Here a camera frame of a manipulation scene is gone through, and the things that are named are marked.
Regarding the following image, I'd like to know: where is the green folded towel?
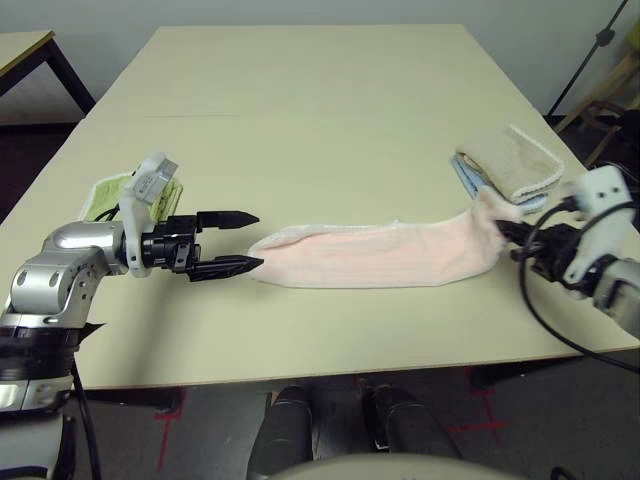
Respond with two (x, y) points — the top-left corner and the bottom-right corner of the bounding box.
(79, 169), (185, 224)

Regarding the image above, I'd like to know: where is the pink terry towel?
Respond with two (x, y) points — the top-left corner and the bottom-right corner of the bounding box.
(248, 192), (524, 290)

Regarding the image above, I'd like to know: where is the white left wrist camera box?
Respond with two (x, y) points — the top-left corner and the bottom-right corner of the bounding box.
(119, 149), (180, 279)

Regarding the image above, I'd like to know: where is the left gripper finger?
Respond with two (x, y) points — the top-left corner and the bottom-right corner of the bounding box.
(196, 208), (260, 232)
(187, 255), (265, 284)

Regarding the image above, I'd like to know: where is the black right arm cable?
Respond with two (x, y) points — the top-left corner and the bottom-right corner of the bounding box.
(517, 199), (640, 374)

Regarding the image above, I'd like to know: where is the red floor tape cross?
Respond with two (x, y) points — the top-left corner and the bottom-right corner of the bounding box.
(447, 394), (511, 444)

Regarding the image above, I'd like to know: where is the wooden chair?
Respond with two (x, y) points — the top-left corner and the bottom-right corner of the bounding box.
(554, 49), (640, 166)

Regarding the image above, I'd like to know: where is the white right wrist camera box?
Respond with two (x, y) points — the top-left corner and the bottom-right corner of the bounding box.
(562, 167), (631, 286)

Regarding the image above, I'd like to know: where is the black robot left leg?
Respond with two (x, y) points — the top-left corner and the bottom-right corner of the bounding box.
(249, 384), (315, 476)

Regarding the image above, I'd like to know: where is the beige robot torso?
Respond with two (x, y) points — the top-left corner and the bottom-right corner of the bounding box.
(269, 452), (526, 480)

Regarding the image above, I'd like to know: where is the black table leg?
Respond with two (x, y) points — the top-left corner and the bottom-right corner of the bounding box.
(469, 359), (576, 391)
(84, 387), (181, 414)

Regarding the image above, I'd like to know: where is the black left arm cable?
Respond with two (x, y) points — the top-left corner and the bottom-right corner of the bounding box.
(72, 204), (124, 480)

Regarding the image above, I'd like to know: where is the black robot right leg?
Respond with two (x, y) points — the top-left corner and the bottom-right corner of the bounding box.
(362, 383), (464, 461)

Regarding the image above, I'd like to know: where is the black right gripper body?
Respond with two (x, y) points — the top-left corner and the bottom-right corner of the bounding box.
(519, 222), (581, 281)

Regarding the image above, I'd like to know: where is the black robot leg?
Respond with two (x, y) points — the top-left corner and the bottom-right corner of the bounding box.
(362, 383), (464, 461)
(249, 384), (315, 476)

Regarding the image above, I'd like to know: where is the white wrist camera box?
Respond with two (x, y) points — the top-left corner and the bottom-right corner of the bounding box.
(119, 149), (180, 279)
(562, 167), (631, 286)

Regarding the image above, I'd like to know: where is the beige side table black frame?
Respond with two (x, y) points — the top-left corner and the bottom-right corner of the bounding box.
(0, 29), (97, 121)

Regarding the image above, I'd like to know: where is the beige folded towel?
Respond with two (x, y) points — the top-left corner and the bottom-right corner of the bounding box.
(455, 124), (566, 204)

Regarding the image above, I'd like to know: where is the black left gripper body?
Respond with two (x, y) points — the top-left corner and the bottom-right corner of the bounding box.
(141, 213), (204, 274)

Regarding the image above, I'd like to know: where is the black tripod stand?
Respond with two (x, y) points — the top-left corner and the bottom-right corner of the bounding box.
(547, 0), (632, 117)

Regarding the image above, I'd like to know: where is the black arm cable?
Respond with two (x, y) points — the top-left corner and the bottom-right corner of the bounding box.
(517, 199), (640, 374)
(72, 204), (124, 480)

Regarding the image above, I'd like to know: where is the light blue folded towel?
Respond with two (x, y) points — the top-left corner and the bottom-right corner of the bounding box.
(452, 153), (546, 211)

